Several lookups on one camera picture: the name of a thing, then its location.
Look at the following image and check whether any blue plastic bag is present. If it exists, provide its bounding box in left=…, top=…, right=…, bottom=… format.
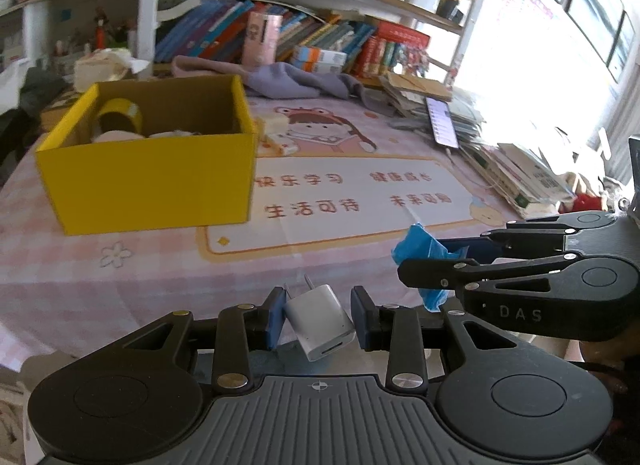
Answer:
left=390, top=222, right=469, bottom=312

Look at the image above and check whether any white charger plug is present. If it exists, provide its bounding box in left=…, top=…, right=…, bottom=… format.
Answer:
left=284, top=275, right=356, bottom=362

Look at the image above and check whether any small white staple box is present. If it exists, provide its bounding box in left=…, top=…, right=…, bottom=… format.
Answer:
left=264, top=134, right=299, bottom=156

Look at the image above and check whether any beige eraser block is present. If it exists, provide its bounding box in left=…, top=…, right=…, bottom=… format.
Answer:
left=255, top=113, right=290, bottom=138

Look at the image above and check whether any pink cartoon desk mat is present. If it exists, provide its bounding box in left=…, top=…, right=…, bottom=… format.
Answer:
left=1, top=99, right=514, bottom=370

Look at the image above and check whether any smartphone with lit screen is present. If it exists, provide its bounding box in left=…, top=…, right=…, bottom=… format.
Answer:
left=425, top=97, right=459, bottom=150

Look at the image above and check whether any brown paper envelope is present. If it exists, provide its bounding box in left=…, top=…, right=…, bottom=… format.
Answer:
left=384, top=72, right=452, bottom=101

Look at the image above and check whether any yellow cardboard box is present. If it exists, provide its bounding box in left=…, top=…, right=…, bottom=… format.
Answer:
left=35, top=75, right=257, bottom=235

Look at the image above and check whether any red dictionary book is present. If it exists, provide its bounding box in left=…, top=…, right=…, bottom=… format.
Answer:
left=354, top=35, right=378, bottom=77

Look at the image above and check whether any pink plush toy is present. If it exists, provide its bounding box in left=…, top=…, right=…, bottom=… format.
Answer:
left=92, top=130, right=144, bottom=144

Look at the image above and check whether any orange white box lower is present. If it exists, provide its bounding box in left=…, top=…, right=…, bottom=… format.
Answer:
left=291, top=60, right=344, bottom=74

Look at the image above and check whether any orange white box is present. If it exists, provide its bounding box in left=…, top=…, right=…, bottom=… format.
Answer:
left=293, top=46, right=347, bottom=66
left=291, top=60, right=344, bottom=74

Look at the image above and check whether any purple grey cloth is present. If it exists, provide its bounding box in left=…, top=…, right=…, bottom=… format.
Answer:
left=171, top=56, right=396, bottom=116

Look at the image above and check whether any orange white box upper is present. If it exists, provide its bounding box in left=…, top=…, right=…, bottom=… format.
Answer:
left=293, top=46, right=347, bottom=66

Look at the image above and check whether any yellow tape roll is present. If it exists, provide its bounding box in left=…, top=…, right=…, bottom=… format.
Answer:
left=92, top=98, right=142, bottom=139

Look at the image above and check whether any pink cylindrical holder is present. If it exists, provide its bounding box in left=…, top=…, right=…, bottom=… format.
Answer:
left=241, top=11, right=282, bottom=68

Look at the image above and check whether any white crumpled bag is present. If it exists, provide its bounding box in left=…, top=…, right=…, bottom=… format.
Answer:
left=73, top=48, right=150, bottom=92

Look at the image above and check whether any white charging cable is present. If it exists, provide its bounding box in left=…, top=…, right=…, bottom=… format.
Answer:
left=441, top=146, right=507, bottom=194

